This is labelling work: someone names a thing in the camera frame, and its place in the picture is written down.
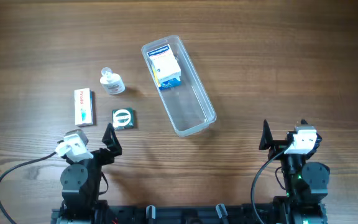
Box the dark green round-logo box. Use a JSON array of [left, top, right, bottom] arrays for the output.
[[112, 108, 135, 130]]

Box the small white lotion bottle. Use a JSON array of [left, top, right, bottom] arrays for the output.
[[100, 67, 126, 95]]

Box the clear plastic container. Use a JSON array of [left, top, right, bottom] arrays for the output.
[[141, 35, 217, 137]]

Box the blue VapoDrops box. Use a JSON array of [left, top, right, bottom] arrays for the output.
[[152, 63, 181, 90]]

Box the white Hansaplast box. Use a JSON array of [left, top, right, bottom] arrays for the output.
[[147, 44, 181, 84]]

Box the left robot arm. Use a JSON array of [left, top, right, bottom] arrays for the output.
[[50, 123, 122, 224]]

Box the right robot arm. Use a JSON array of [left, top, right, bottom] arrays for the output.
[[250, 119, 330, 224]]

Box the white Panadol box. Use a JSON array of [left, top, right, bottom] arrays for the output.
[[74, 88, 94, 126]]

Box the right black cable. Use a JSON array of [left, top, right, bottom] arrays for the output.
[[250, 146, 291, 224]]

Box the black cable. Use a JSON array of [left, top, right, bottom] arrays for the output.
[[0, 151, 57, 224], [250, 146, 291, 224]]

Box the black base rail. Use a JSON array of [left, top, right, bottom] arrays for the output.
[[50, 203, 328, 224]]

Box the left black cable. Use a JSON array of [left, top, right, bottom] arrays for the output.
[[0, 151, 57, 224]]

